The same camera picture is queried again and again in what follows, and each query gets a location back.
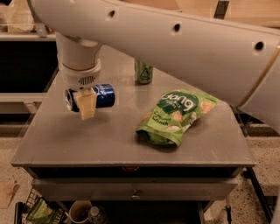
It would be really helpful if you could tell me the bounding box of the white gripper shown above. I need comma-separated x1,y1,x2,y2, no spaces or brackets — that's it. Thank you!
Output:
59,59,102,120

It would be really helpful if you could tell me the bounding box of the plastic bottle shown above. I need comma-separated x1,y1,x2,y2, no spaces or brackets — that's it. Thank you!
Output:
88,206,109,224

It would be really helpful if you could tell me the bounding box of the blue pepsi can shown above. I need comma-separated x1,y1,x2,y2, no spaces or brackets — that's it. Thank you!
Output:
65,84,115,112

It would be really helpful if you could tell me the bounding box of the black wire basket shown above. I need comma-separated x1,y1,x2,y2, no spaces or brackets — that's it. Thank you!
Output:
14,188,69,224

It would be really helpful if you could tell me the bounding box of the green snack bag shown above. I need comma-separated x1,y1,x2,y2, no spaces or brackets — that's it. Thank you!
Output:
136,89,218,146

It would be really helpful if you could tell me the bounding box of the grey metal rail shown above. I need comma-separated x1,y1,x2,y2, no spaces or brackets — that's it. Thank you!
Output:
0,32,56,41

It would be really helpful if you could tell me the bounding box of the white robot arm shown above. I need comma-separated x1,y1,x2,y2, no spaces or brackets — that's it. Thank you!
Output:
27,0,280,132

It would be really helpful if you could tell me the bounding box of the orange white bag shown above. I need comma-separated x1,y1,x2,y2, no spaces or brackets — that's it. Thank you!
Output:
7,0,35,33

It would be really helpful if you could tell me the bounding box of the green soda can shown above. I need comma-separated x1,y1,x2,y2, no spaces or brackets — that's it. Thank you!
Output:
135,59,153,85

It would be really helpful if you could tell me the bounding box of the paper cup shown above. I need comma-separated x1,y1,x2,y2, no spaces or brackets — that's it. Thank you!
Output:
69,200,92,224

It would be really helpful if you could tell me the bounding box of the grey metal drawer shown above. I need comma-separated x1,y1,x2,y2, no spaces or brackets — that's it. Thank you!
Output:
32,178,237,201

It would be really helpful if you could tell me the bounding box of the green bag in basket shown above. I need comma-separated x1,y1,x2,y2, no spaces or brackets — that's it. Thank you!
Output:
25,198,64,224

